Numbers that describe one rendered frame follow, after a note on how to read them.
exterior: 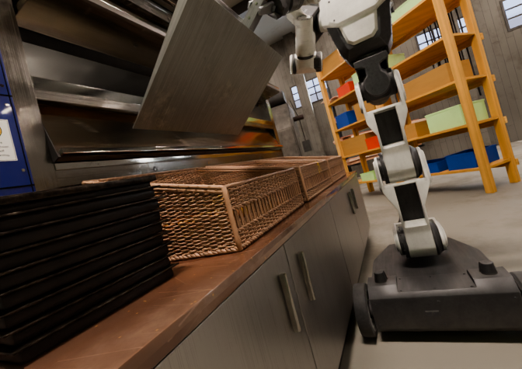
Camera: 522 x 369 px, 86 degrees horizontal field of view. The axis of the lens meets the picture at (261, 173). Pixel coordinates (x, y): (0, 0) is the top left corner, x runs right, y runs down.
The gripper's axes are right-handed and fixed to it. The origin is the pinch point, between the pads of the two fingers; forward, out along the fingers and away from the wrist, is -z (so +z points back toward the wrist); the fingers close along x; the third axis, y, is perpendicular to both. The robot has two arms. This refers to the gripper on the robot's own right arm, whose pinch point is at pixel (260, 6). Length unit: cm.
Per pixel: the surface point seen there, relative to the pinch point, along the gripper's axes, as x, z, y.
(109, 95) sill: -35, -35, 37
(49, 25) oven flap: -50, -40, 18
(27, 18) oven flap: -50, -45, 14
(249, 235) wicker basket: 40, -45, 28
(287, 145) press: -108, 332, 386
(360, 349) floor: 91, -26, 82
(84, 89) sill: -35, -43, 32
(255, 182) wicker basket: 31, -33, 27
